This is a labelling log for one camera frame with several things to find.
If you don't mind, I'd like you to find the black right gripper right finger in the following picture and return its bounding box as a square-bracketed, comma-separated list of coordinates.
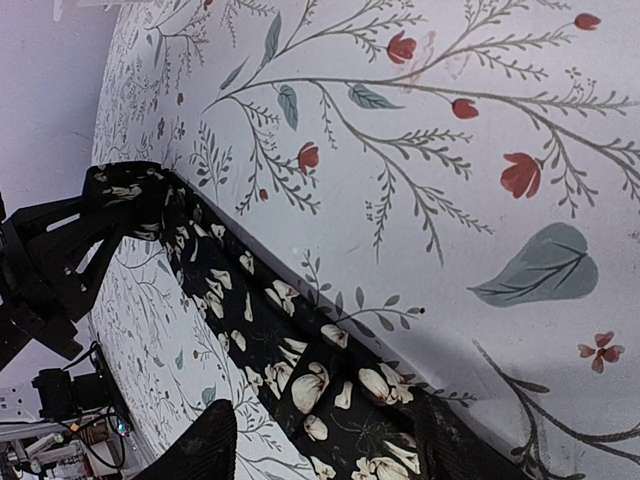
[412, 393, 528, 480]

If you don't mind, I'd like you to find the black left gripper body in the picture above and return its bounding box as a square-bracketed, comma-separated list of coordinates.
[1, 196, 82, 368]

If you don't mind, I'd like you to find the black white floral tie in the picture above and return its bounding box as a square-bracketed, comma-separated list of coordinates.
[82, 162, 427, 479]

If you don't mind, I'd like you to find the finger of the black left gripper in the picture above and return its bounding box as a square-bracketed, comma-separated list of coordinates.
[44, 197, 162, 320]

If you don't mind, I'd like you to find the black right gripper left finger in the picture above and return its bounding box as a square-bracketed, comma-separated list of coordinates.
[134, 399, 236, 480]

